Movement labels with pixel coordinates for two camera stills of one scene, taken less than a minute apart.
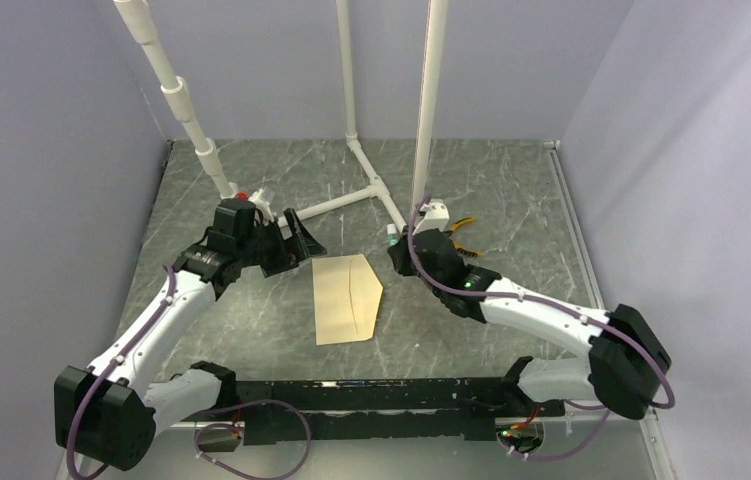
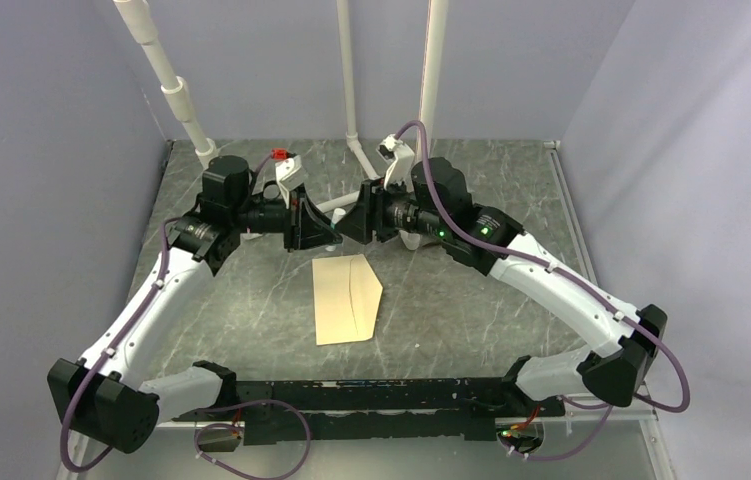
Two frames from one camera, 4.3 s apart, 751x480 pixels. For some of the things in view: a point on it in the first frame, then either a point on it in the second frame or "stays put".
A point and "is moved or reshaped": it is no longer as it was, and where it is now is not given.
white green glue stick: [392, 234] is moved or reshaped
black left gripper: [289, 251] -> [305, 228]
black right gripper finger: [403, 258] -> [369, 215]
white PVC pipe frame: [428, 122] stays put
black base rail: [291, 412] stays put
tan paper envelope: [347, 299] stays put
